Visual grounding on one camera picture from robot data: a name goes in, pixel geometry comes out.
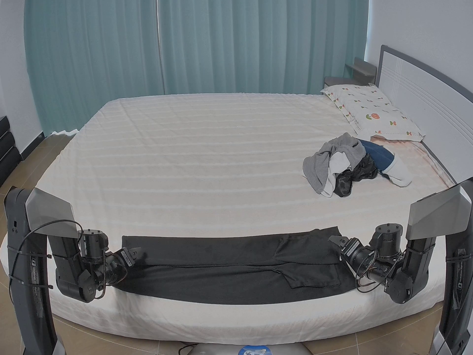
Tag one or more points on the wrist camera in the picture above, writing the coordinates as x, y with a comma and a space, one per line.
387, 240
93, 244

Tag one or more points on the white printed pillow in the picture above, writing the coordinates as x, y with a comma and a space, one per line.
373, 111

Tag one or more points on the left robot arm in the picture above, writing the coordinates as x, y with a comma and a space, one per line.
33, 213

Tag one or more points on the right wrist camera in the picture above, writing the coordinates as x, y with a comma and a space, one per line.
387, 240

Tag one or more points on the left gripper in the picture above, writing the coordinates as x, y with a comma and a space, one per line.
123, 259

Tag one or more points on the black chest of drawers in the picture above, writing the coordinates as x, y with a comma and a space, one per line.
9, 150

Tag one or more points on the bed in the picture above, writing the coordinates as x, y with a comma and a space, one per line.
203, 154

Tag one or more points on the grey bedside table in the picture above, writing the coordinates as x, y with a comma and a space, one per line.
360, 68

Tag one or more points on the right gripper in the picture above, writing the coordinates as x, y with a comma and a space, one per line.
354, 253

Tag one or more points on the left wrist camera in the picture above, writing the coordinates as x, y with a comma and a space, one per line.
93, 244

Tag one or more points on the black T-shirt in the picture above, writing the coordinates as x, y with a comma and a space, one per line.
229, 272

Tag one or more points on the blue-green curtain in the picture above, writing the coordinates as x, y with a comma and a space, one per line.
258, 31
92, 50

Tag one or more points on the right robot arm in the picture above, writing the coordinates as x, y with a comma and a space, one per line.
436, 213

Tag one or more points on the pile of clothes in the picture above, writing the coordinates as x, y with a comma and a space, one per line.
321, 166

